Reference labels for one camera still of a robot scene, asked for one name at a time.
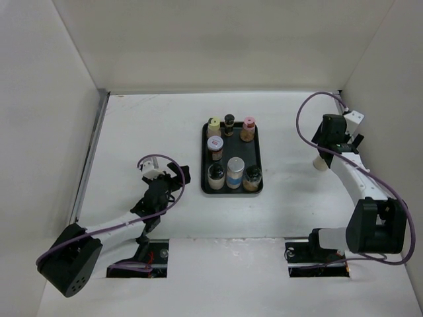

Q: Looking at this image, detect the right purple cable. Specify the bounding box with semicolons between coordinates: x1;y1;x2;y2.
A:
295;91;416;267

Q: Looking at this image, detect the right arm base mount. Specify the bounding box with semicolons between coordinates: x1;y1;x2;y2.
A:
284;239;350;278

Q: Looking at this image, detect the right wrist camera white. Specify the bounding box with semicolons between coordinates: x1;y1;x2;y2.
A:
343;110;365;135

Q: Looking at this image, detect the small black pepper bottle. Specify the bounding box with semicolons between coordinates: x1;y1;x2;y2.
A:
224;114;235;137

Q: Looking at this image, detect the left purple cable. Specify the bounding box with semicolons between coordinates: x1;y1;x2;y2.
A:
35;153;188;273

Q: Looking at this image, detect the black rectangular tray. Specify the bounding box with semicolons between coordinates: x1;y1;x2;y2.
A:
200;122;264;195

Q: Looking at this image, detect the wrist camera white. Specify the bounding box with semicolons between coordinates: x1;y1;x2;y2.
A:
137;157;165;180
343;110;365;135

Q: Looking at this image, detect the purple cable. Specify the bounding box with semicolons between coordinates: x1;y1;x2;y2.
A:
295;91;416;267
35;153;188;273

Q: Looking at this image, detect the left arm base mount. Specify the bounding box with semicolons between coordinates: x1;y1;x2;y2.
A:
106;236;170;279

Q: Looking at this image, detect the yellow cap spice bottle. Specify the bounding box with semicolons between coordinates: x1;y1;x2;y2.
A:
206;117;221;139

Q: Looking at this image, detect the white powder bottle silver cap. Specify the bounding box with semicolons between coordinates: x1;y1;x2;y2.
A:
313;155;329;172

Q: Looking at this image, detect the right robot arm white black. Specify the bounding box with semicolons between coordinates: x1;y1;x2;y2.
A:
306;114;406;262

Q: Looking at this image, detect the tall blue label spice jar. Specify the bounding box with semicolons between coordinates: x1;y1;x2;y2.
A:
226;157;245;190

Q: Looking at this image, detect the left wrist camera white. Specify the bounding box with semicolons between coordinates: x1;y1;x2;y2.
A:
137;157;165;180

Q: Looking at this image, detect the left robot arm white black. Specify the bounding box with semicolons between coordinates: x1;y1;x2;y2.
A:
36;157;191;298

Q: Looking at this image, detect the brown spice bottle black cap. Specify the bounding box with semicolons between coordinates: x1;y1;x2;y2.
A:
243;165;262;192

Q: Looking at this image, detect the white powder bottle black cap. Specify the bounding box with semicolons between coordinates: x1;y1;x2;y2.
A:
208;162;225;190

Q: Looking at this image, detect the pink cap spice bottle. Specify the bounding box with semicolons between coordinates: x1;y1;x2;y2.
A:
240;116;256;142

